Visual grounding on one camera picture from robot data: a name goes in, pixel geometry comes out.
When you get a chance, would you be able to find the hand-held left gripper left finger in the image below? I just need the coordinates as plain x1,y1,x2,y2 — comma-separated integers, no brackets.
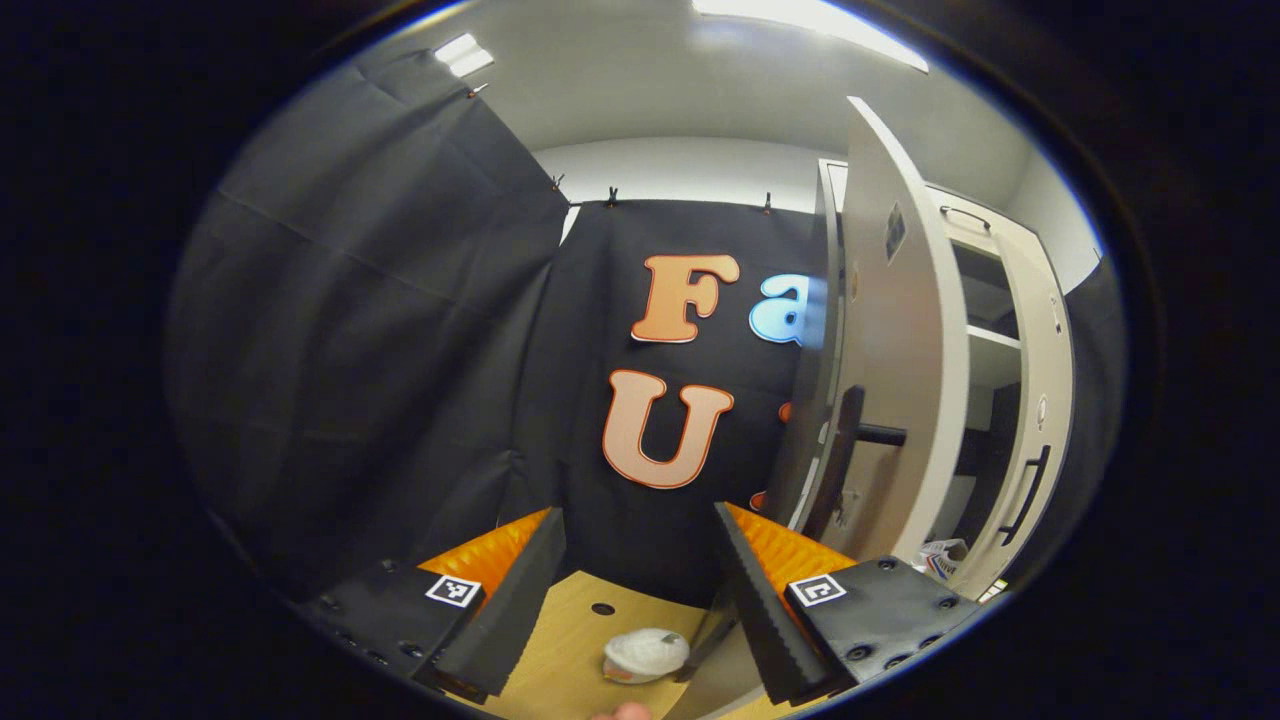
295,508,569,706

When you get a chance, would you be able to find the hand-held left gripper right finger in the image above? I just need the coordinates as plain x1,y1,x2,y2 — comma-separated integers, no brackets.
712,502,986,708

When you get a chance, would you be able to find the white shoe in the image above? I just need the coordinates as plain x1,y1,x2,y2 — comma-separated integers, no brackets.
920,538,969,583

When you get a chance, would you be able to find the white shoe cabinet door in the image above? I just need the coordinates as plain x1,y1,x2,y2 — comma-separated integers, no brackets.
775,97,971,566
985,228,1079,601

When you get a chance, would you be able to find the white shoe cabinet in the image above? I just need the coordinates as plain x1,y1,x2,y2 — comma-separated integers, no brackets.
815,155,1061,601

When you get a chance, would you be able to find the white cabinet drawer front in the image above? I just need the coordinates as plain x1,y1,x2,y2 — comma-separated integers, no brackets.
925,183,1041,263

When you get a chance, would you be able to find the small white rounded object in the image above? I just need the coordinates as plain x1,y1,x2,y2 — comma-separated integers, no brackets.
603,627,692,687

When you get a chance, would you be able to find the black backdrop cloth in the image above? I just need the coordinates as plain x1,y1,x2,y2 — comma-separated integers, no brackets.
165,45,1129,611

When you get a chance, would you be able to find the long ceiling light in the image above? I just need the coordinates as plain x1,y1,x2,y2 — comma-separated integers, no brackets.
690,0,931,74
432,33,496,79

